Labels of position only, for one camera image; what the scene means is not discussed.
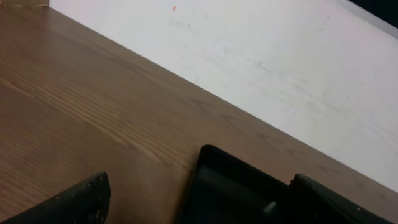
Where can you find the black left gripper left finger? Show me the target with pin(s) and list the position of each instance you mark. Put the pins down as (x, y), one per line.
(85, 202)

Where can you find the black rectangular tray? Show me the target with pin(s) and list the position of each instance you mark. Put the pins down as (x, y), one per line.
(225, 189)

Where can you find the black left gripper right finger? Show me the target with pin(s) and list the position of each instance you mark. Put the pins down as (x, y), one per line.
(312, 202)

